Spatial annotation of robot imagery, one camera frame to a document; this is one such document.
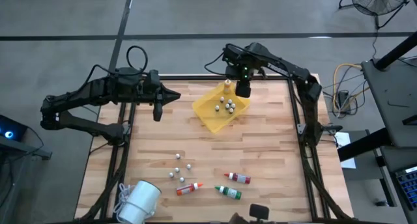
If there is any backlit black keyboard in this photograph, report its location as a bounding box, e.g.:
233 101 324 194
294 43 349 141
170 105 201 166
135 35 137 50
394 165 417 209

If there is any white paper sheet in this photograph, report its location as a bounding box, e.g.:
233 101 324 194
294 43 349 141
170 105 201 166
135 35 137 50
332 131 357 170

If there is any black rounded box device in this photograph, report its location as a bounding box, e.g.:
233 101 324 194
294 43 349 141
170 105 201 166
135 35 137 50
249 203 270 222

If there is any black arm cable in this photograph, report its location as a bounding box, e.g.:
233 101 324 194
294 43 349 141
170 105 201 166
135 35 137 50
204 52 226 76
83 45 149 88

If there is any large orange food coloring bottle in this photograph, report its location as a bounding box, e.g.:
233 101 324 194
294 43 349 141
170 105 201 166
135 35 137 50
175 182 204 197

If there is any dark grey desk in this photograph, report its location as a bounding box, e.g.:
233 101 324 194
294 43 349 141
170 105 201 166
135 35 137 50
337 59 417 224

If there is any large red food coloring bottle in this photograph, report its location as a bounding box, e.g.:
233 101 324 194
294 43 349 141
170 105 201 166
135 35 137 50
223 172 252 185

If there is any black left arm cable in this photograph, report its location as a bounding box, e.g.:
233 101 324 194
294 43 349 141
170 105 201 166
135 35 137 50
83 45 149 88

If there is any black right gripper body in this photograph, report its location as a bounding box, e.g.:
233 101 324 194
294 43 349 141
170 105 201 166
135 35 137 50
222 43 259 81

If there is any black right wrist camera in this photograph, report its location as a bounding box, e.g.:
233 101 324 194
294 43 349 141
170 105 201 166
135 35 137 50
235 80 252 98

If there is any large green food coloring bottle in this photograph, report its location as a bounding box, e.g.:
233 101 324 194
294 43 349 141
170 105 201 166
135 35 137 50
214 185 242 201

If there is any black aluminium rig frame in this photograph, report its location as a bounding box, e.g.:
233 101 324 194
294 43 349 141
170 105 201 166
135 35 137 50
76 67 354 224

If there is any black pole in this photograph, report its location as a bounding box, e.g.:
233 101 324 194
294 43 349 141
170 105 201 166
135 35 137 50
374 31 417 71

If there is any black floor fan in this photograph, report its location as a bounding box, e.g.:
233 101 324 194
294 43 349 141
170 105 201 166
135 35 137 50
338 0 414 30

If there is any grey metal side table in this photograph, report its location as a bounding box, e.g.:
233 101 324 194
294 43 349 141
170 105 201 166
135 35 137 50
0 135 53 224

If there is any black power strip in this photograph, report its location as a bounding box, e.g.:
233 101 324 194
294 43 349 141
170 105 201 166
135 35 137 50
337 90 351 104

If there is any yellow translucent plastic bin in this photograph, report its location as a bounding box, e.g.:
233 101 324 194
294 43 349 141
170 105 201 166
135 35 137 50
191 79 252 134

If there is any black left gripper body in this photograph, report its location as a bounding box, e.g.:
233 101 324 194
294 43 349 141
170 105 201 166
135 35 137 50
142 70 166 122

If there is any computer tower with blue light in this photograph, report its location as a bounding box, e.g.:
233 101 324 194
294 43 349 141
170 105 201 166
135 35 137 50
0 115 29 142

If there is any white cord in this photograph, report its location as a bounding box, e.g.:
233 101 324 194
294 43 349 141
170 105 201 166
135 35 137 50
112 183 136 223

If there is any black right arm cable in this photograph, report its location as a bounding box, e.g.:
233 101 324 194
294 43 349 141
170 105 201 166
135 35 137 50
204 52 226 76

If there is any yellow cable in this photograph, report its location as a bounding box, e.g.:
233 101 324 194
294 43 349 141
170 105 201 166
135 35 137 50
332 63 371 113

